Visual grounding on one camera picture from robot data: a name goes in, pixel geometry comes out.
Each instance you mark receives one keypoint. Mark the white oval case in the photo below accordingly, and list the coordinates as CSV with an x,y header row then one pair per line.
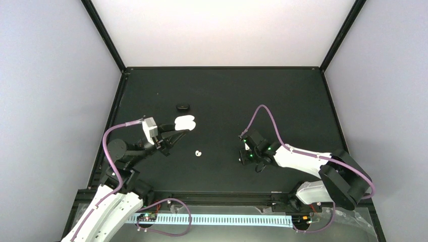
x,y
185,122

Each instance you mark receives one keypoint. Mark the right back frame post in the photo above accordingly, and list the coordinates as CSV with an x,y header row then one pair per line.
x,y
345,28

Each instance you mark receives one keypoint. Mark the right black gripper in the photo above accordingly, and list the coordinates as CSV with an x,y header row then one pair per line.
x,y
244,160

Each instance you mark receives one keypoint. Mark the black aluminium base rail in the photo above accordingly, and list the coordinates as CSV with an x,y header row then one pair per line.
x,y
277,201

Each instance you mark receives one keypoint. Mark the light blue slotted cable duct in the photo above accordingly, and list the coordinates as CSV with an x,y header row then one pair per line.
x,y
212,219

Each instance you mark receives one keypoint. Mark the left back frame post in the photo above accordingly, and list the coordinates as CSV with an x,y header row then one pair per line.
x,y
97,21

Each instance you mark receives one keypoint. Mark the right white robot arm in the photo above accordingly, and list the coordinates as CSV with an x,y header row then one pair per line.
x,y
340,179

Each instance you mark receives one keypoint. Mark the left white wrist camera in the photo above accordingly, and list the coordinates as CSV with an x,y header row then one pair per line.
x,y
150,129

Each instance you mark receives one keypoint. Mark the frame post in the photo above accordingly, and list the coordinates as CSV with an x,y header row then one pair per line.
x,y
97,21
345,28

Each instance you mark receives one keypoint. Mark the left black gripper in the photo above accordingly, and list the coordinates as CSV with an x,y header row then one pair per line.
x,y
163,138

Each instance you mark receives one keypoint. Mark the black earbud charging case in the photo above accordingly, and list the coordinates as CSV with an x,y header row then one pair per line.
x,y
183,107

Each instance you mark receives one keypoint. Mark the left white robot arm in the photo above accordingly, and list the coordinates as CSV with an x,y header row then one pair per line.
x,y
120,193

